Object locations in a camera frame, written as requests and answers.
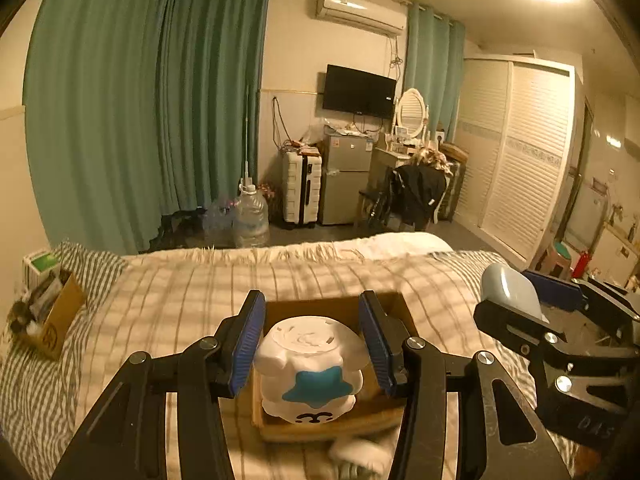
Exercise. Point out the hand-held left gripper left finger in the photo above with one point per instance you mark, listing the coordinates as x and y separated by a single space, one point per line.
247 345

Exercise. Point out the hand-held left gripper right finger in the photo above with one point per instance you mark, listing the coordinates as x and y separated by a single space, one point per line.
377 345

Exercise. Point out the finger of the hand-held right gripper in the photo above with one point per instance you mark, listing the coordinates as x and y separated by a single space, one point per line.
515 327
555 290

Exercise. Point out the brown cardboard box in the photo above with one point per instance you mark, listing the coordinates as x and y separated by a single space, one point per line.
390 310

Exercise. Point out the pale blue plastic container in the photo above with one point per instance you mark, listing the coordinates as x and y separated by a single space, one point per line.
515 287

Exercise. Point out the white toy with blue star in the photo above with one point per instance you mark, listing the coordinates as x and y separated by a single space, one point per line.
305 365

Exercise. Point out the plastic stool with teal seat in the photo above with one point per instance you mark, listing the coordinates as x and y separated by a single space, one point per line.
556 255

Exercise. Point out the red fire extinguisher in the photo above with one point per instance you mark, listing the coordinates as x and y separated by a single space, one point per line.
580 265

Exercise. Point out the striped beige bed blanket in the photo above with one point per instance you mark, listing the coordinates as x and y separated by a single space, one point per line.
170 300

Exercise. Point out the white crumpled cloth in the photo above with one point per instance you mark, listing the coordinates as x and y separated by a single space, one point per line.
360 455

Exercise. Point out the large clear water jug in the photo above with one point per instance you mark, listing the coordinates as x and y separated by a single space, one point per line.
251 220

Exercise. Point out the cluster of clear plastic bottles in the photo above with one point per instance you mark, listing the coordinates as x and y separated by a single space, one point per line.
220 217

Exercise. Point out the white louvered wardrobe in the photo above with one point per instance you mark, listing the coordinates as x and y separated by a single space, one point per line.
520 160

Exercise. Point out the black bag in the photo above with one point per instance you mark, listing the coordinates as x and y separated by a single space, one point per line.
180 225

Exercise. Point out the dark green suitcase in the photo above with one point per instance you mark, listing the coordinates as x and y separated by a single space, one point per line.
454 180

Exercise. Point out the black jacket on chair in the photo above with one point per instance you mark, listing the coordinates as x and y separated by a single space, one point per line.
420 190

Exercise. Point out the white hard suitcase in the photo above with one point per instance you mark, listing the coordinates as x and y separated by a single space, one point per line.
300 187

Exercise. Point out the silver mini fridge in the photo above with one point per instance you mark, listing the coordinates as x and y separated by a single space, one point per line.
345 175

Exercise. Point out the white dressing table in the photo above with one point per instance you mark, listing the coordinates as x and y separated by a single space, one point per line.
387 160

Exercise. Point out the cardboard box with clutter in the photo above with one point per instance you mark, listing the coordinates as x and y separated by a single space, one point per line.
57 320

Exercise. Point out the green and white box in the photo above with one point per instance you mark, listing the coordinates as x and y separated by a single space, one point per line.
42 262

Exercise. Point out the white oval vanity mirror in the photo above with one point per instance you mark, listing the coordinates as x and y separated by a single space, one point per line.
412 107

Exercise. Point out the narrow green curtain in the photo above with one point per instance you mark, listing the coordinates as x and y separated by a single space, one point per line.
432 70

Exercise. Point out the wide green curtain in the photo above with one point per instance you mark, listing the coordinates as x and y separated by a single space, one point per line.
95 110

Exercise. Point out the black wall television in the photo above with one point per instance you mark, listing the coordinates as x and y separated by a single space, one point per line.
357 91

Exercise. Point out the white wall air conditioner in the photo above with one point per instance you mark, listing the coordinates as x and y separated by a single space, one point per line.
357 10

